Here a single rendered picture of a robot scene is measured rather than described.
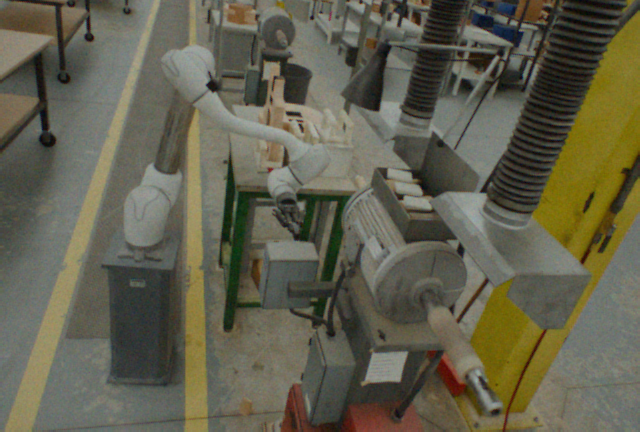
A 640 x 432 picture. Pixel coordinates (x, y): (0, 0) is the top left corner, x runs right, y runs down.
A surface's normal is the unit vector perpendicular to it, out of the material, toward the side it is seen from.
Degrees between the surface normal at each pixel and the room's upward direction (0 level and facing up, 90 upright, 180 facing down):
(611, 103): 90
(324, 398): 90
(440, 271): 82
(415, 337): 0
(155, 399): 0
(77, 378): 0
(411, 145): 90
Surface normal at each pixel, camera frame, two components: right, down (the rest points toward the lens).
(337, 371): 0.22, 0.51
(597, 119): -0.96, -0.04
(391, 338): 0.18, -0.86
